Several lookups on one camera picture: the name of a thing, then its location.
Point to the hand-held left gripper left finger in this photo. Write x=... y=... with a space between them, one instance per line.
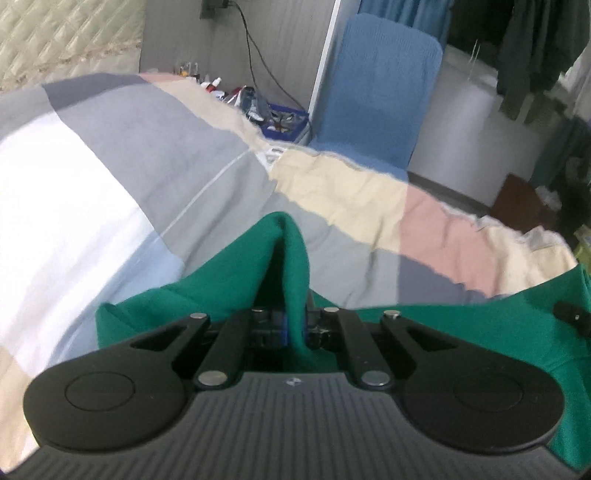
x=277 y=325

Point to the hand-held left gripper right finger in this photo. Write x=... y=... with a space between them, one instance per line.
x=316 y=333

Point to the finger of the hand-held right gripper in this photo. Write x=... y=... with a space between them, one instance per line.
x=572 y=316

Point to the green sweater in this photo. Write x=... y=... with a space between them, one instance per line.
x=415 y=332

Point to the brown box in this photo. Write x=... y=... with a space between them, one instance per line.
x=517 y=203

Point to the patchwork blanket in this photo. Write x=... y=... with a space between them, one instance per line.
x=138 y=184

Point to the blue basket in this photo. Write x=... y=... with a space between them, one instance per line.
x=286 y=124

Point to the group of small bottles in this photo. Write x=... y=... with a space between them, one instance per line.
x=217 y=90

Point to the blue covered chair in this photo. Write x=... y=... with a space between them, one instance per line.
x=383 y=92

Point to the black hanging coat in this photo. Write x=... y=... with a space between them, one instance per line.
x=531 y=55

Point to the grey wardrobe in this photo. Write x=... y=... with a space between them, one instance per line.
x=194 y=37

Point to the blue curtain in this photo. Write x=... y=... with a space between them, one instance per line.
x=406 y=18

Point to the beige quilted headboard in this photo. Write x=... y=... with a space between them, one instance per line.
x=64 y=41

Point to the black wall plug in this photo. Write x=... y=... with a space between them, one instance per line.
x=213 y=7

